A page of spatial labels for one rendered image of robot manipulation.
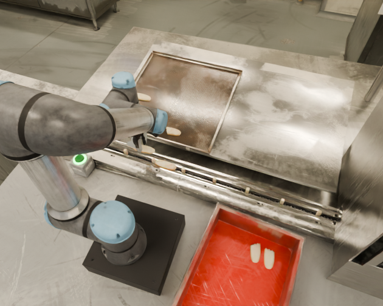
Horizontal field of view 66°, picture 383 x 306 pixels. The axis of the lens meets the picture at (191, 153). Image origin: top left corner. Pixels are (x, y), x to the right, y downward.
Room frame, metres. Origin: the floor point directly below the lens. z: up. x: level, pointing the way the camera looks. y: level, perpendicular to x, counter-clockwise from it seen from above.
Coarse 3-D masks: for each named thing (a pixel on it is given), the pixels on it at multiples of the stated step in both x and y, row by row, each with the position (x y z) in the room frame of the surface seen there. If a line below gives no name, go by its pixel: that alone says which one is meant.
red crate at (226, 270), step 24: (216, 240) 0.42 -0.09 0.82; (240, 240) 0.41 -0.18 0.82; (264, 240) 0.41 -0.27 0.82; (216, 264) 0.33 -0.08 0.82; (240, 264) 0.33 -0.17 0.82; (288, 264) 0.32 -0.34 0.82; (192, 288) 0.25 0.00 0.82; (216, 288) 0.25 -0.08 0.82; (240, 288) 0.25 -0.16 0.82; (264, 288) 0.25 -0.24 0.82
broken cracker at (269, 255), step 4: (264, 252) 0.37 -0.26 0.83; (268, 252) 0.37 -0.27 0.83; (272, 252) 0.37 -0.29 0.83; (264, 256) 0.35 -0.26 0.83; (268, 256) 0.35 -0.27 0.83; (272, 256) 0.35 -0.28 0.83; (264, 260) 0.34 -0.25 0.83; (268, 260) 0.34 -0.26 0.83; (272, 260) 0.34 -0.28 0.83; (264, 264) 0.33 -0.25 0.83; (268, 264) 0.32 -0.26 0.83; (272, 264) 0.32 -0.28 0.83; (268, 268) 0.31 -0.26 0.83
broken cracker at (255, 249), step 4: (256, 244) 0.40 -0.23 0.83; (260, 244) 0.40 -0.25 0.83; (252, 248) 0.38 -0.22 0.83; (256, 248) 0.38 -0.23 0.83; (260, 248) 0.38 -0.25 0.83; (252, 252) 0.37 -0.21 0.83; (256, 252) 0.37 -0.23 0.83; (260, 252) 0.37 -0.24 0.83; (252, 256) 0.35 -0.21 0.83; (256, 256) 0.35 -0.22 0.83; (252, 260) 0.34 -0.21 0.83; (256, 260) 0.34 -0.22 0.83
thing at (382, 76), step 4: (380, 72) 1.19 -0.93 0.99; (376, 76) 1.20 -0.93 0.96; (380, 76) 1.17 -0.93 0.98; (376, 80) 1.17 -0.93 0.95; (380, 80) 1.16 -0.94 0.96; (372, 84) 1.19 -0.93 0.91; (376, 84) 1.16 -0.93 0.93; (380, 84) 1.16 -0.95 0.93; (372, 88) 1.17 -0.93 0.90; (376, 88) 1.16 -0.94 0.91; (380, 88) 1.16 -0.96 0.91; (368, 92) 1.18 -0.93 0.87; (372, 92) 1.16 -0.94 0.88; (376, 92) 1.16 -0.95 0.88; (368, 96) 1.17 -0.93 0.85; (372, 96) 1.16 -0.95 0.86; (368, 100) 1.16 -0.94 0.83; (372, 100) 1.16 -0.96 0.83
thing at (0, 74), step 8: (0, 72) 1.47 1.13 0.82; (8, 72) 1.47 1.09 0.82; (8, 80) 1.40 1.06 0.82; (16, 80) 1.40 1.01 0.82; (24, 80) 1.40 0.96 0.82; (32, 80) 1.39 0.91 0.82; (40, 88) 1.32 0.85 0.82; (48, 88) 1.32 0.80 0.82; (56, 88) 1.32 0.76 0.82; (64, 88) 1.32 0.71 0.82; (64, 96) 1.25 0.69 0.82; (72, 96) 1.25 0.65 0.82; (0, 152) 1.05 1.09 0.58; (0, 160) 1.07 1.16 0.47; (8, 160) 1.04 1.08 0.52; (0, 168) 1.11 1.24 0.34; (8, 168) 1.07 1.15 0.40; (0, 176) 1.14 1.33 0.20
